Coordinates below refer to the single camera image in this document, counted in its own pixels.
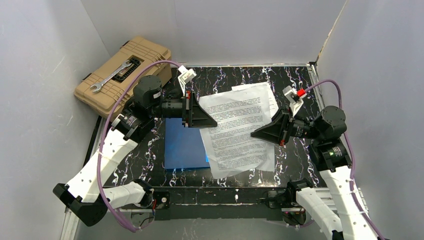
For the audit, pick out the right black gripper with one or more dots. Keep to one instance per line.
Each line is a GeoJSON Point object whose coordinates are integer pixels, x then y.
{"type": "Point", "coordinates": [284, 127]}

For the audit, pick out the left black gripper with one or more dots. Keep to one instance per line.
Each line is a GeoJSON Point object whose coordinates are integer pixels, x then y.
{"type": "Point", "coordinates": [189, 109]}

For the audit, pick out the blue plastic folder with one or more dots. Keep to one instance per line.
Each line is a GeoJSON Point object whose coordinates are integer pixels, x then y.
{"type": "Point", "coordinates": [183, 147]}

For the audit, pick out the white printed paper files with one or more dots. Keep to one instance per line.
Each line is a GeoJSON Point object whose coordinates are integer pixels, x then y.
{"type": "Point", "coordinates": [229, 146]}

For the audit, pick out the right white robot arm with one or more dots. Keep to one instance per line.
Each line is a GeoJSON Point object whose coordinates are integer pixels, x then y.
{"type": "Point", "coordinates": [350, 220]}

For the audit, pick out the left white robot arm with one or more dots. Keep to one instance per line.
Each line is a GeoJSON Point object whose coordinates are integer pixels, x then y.
{"type": "Point", "coordinates": [109, 165]}

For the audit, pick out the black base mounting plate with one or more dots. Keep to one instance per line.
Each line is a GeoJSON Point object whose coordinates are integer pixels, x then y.
{"type": "Point", "coordinates": [269, 203]}

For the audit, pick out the tan plastic toolbox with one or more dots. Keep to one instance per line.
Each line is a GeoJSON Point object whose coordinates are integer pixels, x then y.
{"type": "Point", "coordinates": [138, 51]}

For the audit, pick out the silver open-end wrench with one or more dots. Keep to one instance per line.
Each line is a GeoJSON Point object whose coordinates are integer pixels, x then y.
{"type": "Point", "coordinates": [96, 87]}

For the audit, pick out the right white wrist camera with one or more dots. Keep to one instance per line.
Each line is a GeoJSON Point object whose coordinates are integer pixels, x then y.
{"type": "Point", "coordinates": [295, 98]}

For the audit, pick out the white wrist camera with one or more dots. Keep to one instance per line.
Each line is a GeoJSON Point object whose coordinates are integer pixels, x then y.
{"type": "Point", "coordinates": [295, 98]}
{"type": "Point", "coordinates": [185, 76]}

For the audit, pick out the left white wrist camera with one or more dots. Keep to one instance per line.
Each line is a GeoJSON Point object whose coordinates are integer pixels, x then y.
{"type": "Point", "coordinates": [185, 76]}

